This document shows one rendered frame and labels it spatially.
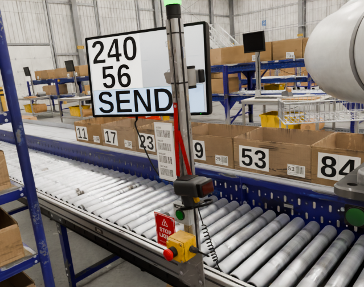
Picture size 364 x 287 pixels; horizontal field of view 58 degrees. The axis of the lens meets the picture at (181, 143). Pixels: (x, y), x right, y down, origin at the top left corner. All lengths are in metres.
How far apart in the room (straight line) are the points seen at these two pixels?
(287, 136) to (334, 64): 1.30
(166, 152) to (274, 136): 0.91
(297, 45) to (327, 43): 5.84
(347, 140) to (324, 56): 1.18
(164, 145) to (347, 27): 0.70
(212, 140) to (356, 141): 0.67
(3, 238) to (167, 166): 0.51
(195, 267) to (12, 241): 0.57
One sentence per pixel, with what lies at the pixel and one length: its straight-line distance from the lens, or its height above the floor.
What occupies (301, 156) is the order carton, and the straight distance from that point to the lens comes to 1.49.
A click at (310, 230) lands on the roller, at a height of 0.74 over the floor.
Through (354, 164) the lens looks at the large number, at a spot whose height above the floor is 0.99.
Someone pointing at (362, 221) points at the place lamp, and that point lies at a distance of 1.41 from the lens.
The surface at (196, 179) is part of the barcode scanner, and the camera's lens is 0.96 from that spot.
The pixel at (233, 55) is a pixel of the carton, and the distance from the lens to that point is 7.06.
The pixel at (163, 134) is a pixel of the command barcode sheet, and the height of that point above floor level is 1.21.
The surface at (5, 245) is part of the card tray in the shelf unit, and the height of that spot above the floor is 0.99.
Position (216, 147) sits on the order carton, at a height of 0.99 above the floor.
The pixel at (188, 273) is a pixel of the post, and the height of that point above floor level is 0.72.
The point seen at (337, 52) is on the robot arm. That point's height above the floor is 1.42.
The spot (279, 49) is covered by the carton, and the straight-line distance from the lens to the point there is 6.55.
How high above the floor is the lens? 1.41
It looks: 13 degrees down
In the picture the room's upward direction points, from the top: 5 degrees counter-clockwise
